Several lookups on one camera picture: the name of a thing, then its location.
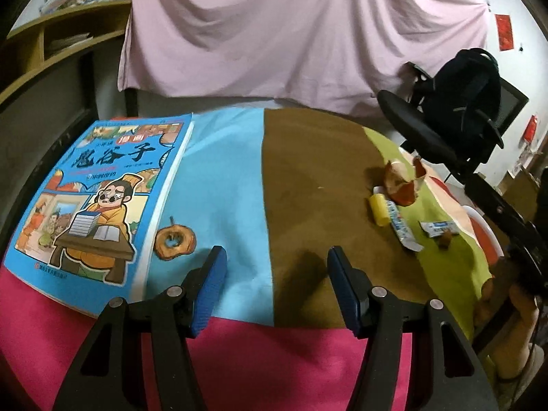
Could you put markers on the wooden shelf unit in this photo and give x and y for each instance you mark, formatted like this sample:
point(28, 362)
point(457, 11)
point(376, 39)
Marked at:
point(30, 34)

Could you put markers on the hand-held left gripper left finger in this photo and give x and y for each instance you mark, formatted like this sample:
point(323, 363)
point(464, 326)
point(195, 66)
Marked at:
point(209, 287)

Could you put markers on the orange fruit peel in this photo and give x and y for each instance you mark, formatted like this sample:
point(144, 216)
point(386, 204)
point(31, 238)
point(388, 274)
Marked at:
point(400, 188)

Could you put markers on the colourful patchwork blanket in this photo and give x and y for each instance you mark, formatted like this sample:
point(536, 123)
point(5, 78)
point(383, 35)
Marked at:
point(299, 171)

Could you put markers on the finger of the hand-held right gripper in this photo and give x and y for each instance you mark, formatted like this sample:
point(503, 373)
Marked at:
point(492, 205)

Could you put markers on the person's right forearm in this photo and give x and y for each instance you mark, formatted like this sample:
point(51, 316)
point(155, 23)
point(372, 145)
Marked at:
point(518, 389)

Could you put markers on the yellow capped tube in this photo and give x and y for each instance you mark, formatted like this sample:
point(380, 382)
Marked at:
point(400, 222)

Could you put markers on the papers in shelf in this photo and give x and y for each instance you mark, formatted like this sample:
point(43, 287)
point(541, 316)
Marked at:
point(68, 43)

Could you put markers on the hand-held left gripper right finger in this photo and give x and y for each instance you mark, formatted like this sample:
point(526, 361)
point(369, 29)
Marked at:
point(342, 291)

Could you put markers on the small white blue wrapper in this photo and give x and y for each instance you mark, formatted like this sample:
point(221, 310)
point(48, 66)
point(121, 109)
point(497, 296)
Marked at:
point(436, 227)

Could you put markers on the brown nut shell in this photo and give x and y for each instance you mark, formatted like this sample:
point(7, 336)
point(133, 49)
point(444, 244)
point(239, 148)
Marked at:
point(445, 239)

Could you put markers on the pink hanging sheet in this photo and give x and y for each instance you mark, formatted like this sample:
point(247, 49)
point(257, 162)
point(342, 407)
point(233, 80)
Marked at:
point(278, 30)

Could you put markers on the blue comic book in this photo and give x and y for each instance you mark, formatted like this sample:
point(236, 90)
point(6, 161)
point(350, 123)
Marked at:
point(64, 180)

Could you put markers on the black office chair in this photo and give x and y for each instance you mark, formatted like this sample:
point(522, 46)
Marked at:
point(406, 115)

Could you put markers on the red hanging bag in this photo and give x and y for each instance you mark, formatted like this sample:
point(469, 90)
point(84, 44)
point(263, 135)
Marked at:
point(531, 128)

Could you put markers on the person's right hand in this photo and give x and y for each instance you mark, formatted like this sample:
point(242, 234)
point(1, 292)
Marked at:
point(513, 325)

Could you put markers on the orange plastic bin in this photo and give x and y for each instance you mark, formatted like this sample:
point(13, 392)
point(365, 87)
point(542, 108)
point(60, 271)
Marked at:
point(486, 239)

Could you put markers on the dark blue backpack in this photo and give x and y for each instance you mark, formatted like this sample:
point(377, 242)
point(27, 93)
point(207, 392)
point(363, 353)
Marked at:
point(466, 94)

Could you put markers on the red diamond wall poster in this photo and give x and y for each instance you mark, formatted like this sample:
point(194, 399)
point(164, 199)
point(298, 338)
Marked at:
point(504, 32)

